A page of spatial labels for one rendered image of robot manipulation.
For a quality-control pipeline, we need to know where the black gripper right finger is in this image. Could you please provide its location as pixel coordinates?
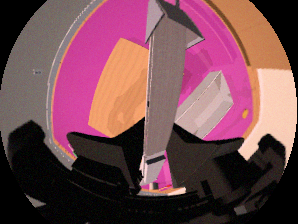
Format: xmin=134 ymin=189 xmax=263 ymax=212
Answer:
xmin=166 ymin=123 xmax=245 ymax=188

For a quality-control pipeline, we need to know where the light wooden board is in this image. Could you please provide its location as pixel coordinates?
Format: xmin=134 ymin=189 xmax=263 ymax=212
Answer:
xmin=88 ymin=37 xmax=149 ymax=137

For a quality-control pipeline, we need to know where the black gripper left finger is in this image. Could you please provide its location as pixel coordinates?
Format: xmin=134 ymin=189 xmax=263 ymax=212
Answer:
xmin=67 ymin=117 xmax=145 ymax=189

